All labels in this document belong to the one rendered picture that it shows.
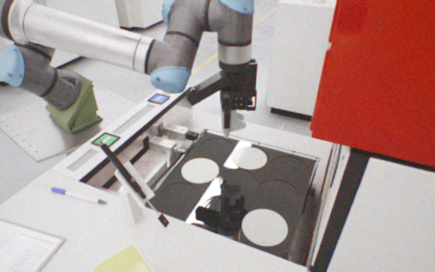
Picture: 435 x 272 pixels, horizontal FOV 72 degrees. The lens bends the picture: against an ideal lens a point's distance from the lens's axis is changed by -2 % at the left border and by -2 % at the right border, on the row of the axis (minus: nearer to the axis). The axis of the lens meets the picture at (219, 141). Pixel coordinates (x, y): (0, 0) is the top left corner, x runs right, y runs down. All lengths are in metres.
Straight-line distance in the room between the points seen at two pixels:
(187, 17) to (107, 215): 0.43
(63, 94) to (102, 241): 0.68
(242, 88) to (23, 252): 0.54
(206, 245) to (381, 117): 0.37
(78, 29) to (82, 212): 0.36
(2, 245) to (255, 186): 0.54
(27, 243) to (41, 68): 0.64
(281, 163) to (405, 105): 0.54
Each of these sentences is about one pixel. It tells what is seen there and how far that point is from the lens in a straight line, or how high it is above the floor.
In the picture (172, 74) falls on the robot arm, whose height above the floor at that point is 1.20.
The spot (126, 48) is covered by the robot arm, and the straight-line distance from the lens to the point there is 0.64.
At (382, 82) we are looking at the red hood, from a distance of 0.36.
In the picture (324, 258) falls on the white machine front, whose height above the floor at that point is 1.01.
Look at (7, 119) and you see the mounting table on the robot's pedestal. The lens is 1.45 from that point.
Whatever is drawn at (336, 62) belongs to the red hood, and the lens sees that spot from 0.35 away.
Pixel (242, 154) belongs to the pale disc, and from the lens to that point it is 0.88.
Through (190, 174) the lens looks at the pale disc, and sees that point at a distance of 0.81.
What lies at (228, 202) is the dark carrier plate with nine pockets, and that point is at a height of 0.90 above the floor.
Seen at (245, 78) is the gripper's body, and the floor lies 1.15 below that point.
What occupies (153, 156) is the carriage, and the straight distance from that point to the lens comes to 0.92.
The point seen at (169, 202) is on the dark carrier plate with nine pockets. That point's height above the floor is 0.90.
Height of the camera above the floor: 1.45
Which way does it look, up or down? 36 degrees down
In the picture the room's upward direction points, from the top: straight up
